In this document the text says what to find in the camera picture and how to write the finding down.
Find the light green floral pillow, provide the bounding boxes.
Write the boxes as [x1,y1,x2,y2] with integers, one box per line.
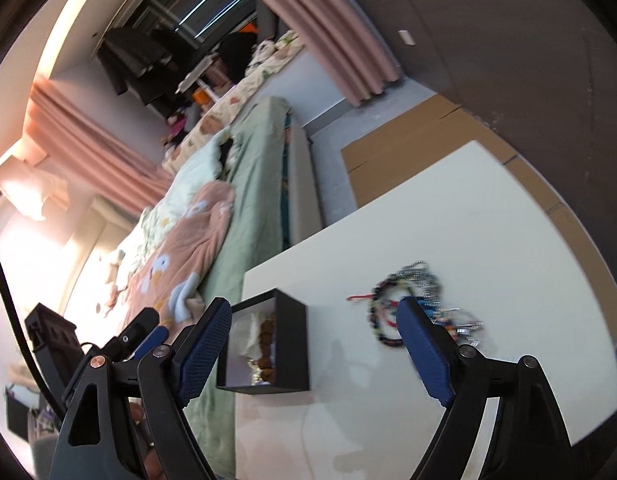
[139,128,231,245]

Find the left hand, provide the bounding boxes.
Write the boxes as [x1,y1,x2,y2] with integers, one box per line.
[130,402,166,480]

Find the pink curtain right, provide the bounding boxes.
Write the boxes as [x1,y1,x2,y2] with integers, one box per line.
[262,0,402,106]

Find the flat brown cardboard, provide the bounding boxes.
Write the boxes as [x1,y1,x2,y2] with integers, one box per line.
[342,96,617,325]

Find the black cable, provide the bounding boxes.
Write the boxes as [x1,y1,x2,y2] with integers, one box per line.
[0,236,68,424]

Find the hanging dark clothes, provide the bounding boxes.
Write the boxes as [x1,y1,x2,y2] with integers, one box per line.
[97,26,196,118]

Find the white bed frame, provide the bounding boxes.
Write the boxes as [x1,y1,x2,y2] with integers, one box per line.
[288,118,323,245]

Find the floral cream quilt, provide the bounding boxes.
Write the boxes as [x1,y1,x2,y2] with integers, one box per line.
[162,29,304,176]

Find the white cloth pouch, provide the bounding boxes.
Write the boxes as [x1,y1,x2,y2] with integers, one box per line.
[230,312,266,360]

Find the pile of mixed bracelets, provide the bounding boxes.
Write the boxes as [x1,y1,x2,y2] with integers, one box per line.
[345,260,486,350]

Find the black jewelry box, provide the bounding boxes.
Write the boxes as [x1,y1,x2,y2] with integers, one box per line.
[216,289,311,396]

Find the green bed sheet mattress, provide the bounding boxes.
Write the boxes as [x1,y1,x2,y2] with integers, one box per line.
[185,96,290,479]

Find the brown wooden bead bracelet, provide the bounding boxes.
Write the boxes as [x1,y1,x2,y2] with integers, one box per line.
[248,311,278,386]

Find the pink duck fleece blanket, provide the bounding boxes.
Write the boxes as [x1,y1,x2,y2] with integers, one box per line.
[125,181,236,333]

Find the white wall switch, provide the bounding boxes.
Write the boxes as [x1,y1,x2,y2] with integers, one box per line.
[399,29,416,47]

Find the pink curtain left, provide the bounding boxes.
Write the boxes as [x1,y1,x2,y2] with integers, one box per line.
[23,77,173,217]

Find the pink curtain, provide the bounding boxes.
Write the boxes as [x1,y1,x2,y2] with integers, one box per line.
[262,0,402,106]
[23,77,173,217]

